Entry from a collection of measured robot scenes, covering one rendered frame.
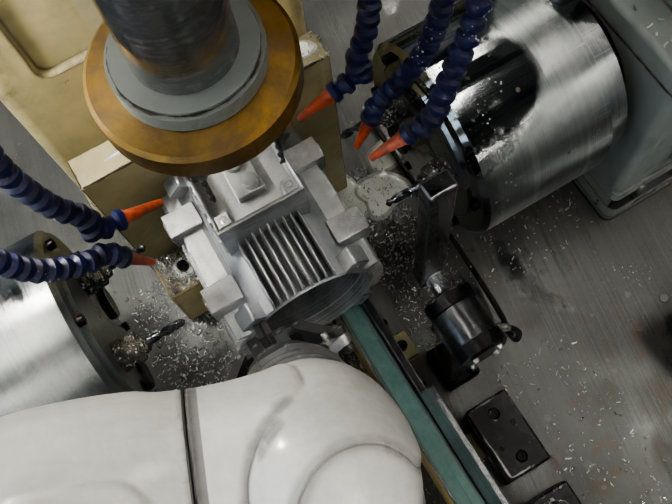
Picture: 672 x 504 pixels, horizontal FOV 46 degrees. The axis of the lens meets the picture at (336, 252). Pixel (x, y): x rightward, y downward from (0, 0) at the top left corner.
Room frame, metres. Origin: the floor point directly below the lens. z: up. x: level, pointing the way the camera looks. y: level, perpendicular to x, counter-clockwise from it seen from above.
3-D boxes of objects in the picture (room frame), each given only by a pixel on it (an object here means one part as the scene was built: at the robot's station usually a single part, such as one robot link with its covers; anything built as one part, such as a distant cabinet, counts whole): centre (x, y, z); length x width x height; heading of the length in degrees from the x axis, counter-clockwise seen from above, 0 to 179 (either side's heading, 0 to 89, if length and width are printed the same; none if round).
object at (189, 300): (0.38, 0.20, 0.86); 0.07 x 0.06 x 0.12; 109
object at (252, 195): (0.39, 0.08, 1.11); 0.12 x 0.11 x 0.07; 19
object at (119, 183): (0.50, 0.12, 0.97); 0.30 x 0.11 x 0.34; 109
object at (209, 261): (0.35, 0.07, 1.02); 0.20 x 0.19 x 0.19; 19
